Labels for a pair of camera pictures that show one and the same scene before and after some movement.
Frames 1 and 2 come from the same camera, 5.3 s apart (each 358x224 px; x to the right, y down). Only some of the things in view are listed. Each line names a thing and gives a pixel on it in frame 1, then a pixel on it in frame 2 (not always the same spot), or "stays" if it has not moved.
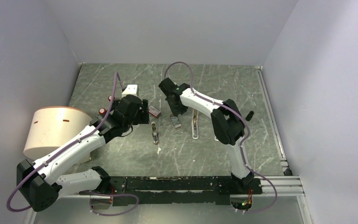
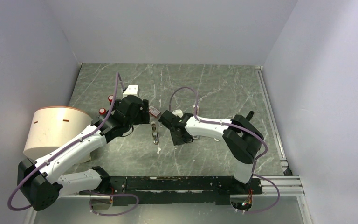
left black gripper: [142, 116] stays
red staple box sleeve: [153, 111] stays
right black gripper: [175, 112] → [177, 141]
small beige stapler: [154, 133] stays
